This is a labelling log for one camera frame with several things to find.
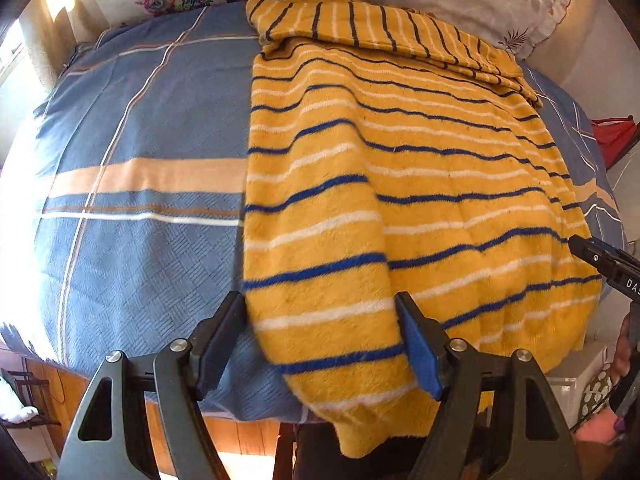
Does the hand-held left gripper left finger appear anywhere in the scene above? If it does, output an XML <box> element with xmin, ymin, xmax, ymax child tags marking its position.
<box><xmin>56</xmin><ymin>290</ymin><xmax>247</xmax><ymax>480</ymax></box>

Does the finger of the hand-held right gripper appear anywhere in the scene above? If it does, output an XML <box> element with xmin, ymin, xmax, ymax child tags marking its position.
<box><xmin>567</xmin><ymin>234</ymin><xmax>632</xmax><ymax>278</ymax></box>

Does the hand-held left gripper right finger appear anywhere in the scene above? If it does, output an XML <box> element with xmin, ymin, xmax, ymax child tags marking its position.
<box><xmin>394</xmin><ymin>292</ymin><xmax>584</xmax><ymax>480</ymax></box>

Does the yellow striped sweater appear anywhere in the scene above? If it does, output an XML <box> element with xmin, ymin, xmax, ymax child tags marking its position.
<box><xmin>240</xmin><ymin>0</ymin><xmax>604</xmax><ymax>460</ymax></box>

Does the person's right hand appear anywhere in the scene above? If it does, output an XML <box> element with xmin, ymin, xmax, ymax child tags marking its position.
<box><xmin>613</xmin><ymin>312</ymin><xmax>635</xmax><ymax>380</ymax></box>

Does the red bag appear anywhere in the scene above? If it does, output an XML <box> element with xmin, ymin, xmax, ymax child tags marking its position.
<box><xmin>592</xmin><ymin>116</ymin><xmax>640</xmax><ymax>171</ymax></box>

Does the blue plaid bed blanket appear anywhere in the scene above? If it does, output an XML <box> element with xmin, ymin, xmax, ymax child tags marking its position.
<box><xmin>30</xmin><ymin>5</ymin><xmax>629</xmax><ymax>426</ymax></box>

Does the wooden chair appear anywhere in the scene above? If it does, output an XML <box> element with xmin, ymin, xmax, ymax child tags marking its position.
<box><xmin>0</xmin><ymin>366</ymin><xmax>62</xmax><ymax>431</ymax></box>

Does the white leaf print pillow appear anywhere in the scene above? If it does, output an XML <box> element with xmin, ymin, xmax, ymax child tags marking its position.
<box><xmin>352</xmin><ymin>0</ymin><xmax>573</xmax><ymax>61</ymax></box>

